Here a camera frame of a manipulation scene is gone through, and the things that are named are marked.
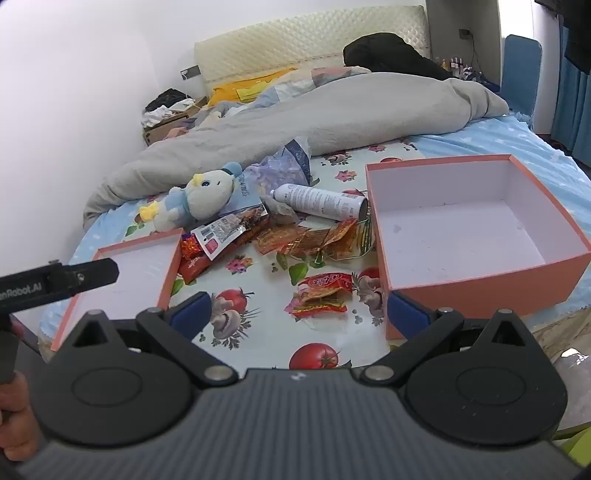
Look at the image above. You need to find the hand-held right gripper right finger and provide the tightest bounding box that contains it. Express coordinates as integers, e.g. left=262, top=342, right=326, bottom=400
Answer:
left=360, top=291, right=550, bottom=388

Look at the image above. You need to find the row of small bottles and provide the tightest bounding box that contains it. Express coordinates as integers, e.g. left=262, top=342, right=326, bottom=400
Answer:
left=434, top=55, right=485, bottom=84

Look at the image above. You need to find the green label clear snack packet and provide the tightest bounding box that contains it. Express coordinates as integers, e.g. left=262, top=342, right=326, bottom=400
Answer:
left=358, top=215, right=376, bottom=254

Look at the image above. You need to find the grey duvet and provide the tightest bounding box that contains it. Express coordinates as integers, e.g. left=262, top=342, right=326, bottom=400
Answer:
left=83, top=71, right=511, bottom=229

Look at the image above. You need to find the white spray can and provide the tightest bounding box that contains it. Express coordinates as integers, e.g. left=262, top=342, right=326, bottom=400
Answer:
left=271, top=183, right=370, bottom=221

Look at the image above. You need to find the black garment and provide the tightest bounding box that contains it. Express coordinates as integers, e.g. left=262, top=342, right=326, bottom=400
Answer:
left=342, top=32, right=455, bottom=81

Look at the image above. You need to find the blue white plush duck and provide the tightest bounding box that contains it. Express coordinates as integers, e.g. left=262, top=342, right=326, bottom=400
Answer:
left=139, top=161, right=245, bottom=232

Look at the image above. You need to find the black cloth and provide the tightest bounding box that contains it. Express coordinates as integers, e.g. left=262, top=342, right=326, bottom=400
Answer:
left=145, top=88, right=192, bottom=114

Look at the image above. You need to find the white label dark snack packet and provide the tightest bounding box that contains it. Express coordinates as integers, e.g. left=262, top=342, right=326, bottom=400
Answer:
left=191, top=205, right=269, bottom=261

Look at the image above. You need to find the deep orange cardboard box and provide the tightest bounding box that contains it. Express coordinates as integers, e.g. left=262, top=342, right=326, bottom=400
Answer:
left=365, top=154, right=591, bottom=340

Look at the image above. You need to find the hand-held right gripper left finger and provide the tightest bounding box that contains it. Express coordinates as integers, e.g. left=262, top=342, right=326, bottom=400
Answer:
left=51, top=291, right=238, bottom=388

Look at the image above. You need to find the brown cardboard box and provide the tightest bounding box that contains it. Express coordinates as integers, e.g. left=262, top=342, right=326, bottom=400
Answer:
left=142, top=96, right=208, bottom=147

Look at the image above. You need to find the fruit print sheet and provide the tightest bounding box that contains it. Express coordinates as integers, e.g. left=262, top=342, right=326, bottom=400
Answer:
left=39, top=141, right=426, bottom=370

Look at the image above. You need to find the red yellow snack packet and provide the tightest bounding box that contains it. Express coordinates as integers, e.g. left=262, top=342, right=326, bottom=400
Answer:
left=287, top=295, right=348, bottom=319
left=295, top=271, right=355, bottom=298

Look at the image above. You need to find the shallow orange box lid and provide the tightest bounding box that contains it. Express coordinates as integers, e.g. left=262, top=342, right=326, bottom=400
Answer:
left=50, top=227, right=184, bottom=352

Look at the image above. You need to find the blue covered chair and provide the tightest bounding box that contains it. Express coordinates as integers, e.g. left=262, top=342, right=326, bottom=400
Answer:
left=501, top=34, right=543, bottom=116

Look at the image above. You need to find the cream quilted headboard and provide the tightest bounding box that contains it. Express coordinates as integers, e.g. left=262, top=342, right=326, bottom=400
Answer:
left=194, top=6, right=428, bottom=86

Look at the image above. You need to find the black hanging coat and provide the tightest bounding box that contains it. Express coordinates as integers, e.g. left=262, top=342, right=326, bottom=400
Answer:
left=533, top=0, right=591, bottom=75

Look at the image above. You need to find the yellow pillow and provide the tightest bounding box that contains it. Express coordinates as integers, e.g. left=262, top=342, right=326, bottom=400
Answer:
left=208, top=67, right=298, bottom=107

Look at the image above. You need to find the blue star bed sheet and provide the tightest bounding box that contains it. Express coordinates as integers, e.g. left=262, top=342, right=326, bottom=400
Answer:
left=406, top=113, right=591, bottom=185

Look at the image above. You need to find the orange clear snack packet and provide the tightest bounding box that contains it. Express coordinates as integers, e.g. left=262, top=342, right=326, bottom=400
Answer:
left=254, top=225, right=305, bottom=256
left=295, top=219, right=358, bottom=259

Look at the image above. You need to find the purple blue plastic bag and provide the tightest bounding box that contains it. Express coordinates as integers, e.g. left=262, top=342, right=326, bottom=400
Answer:
left=222, top=137, right=315, bottom=217

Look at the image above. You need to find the white cloth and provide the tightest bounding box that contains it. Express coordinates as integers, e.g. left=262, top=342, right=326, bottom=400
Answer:
left=141, top=106, right=171, bottom=127

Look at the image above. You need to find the person's left hand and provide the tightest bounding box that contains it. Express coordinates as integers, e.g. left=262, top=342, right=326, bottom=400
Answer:
left=0, top=323, right=42, bottom=462

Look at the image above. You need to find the blue curtain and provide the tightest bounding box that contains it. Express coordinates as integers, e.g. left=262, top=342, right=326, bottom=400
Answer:
left=551, top=18, right=591, bottom=164

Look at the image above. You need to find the small shiny red candy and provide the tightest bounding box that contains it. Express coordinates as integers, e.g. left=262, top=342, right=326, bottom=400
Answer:
left=181, top=234, right=204, bottom=259

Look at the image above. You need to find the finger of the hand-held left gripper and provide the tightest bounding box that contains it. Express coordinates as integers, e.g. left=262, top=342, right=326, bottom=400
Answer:
left=46, top=257, right=120, bottom=296

